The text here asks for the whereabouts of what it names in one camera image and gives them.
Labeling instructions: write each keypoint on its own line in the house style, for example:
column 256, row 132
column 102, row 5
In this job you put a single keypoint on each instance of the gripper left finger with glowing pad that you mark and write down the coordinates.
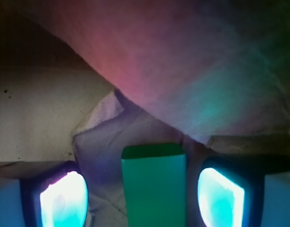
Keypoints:
column 42, row 194

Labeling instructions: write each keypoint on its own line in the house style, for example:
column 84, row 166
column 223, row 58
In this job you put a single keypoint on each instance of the green rectangular block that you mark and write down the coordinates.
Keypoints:
column 154, row 178

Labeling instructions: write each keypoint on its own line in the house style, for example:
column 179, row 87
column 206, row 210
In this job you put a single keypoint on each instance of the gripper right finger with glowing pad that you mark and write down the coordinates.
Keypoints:
column 245, row 191

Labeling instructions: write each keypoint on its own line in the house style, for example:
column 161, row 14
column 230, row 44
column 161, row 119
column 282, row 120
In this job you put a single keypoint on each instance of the crumpled brown paper bag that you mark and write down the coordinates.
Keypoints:
column 84, row 78

